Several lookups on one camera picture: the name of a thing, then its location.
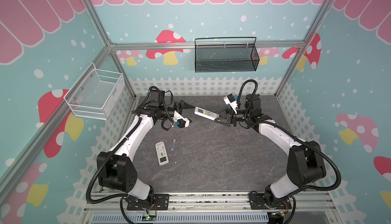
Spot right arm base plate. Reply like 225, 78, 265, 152
248, 191, 292, 210

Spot white wire wall basket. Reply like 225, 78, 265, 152
64, 63, 125, 120

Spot white remote with green buttons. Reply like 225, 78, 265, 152
155, 142, 169, 166

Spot aluminium frame post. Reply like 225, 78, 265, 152
81, 0, 136, 100

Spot white remote with batteries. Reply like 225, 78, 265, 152
194, 107, 220, 121

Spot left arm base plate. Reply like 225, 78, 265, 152
126, 193, 170, 211

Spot black mesh wall basket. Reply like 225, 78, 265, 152
194, 37, 260, 73

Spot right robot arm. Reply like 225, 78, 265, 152
214, 86, 342, 209

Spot clear handle screwdriver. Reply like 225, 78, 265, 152
171, 129, 178, 151

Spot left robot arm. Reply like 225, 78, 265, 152
86, 86, 193, 209

